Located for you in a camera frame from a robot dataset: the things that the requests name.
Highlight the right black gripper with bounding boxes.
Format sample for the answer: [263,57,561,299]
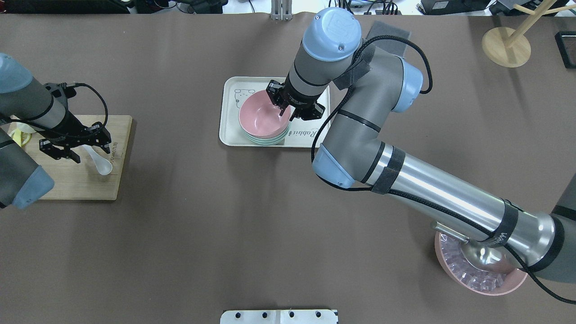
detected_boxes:
[266,80,326,121]

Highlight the metal ice scoop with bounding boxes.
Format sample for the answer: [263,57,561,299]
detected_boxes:
[431,221,516,274]

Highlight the aluminium frame post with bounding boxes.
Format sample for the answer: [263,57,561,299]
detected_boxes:
[271,0,293,21]

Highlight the small pink bowl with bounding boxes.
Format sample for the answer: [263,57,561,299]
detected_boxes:
[238,90,292,138]

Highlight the green stacked bowls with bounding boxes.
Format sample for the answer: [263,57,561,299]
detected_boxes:
[244,123,291,146]

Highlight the cream rabbit tray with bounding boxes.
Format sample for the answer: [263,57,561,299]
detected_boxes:
[219,76,331,149]

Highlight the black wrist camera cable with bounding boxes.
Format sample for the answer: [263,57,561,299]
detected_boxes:
[310,35,433,192]

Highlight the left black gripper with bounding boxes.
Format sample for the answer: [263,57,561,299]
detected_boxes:
[39,83,112,163]

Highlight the large pink bowl with ice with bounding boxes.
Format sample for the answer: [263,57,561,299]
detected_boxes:
[434,232,527,297]

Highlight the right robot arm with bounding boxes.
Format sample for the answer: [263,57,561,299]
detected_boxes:
[267,7,575,283]

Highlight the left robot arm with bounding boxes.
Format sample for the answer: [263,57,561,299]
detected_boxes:
[0,53,112,209]

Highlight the bamboo cutting board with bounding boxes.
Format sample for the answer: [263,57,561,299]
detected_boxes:
[23,115,132,200]

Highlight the yellow plastic knife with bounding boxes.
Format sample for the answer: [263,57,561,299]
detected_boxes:
[9,128,32,147]

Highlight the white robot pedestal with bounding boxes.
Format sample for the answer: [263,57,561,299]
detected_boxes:
[220,309,339,324]

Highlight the white ceramic spoon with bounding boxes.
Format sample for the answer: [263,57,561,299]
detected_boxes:
[81,145,113,175]

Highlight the wooden mug tree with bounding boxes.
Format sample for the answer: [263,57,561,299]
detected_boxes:
[481,0,576,68]

